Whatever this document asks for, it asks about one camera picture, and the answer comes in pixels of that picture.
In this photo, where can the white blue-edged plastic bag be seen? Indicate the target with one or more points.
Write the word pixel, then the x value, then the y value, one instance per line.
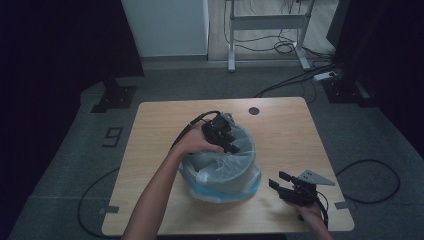
pixel 220 196

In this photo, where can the grey tape piece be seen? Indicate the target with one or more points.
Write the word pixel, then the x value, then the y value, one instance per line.
pixel 342 205
pixel 109 209

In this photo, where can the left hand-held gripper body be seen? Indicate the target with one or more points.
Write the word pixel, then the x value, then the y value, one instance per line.
pixel 216 128

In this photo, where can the black stand base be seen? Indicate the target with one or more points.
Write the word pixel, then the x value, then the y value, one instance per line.
pixel 115 96
pixel 346 91

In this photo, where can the desk with white frame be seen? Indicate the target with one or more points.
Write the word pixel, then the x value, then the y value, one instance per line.
pixel 266 21

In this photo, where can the person's left hand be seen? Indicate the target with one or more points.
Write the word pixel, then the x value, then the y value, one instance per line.
pixel 193 141

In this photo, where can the white power strip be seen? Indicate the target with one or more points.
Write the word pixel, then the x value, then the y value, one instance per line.
pixel 325 76

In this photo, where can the white cabinet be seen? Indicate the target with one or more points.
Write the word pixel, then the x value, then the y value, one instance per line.
pixel 163 26

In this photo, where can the black curtain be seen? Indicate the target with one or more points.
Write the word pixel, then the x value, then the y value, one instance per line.
pixel 50 66
pixel 386 50

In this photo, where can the round dark table grommet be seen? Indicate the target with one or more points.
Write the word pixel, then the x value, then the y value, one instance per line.
pixel 254 111

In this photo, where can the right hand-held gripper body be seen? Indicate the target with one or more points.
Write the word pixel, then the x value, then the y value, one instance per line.
pixel 303 195

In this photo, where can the green plastic trash bin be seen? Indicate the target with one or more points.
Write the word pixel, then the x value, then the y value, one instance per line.
pixel 230 178

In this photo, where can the person's right hand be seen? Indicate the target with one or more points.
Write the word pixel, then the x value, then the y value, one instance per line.
pixel 311 215

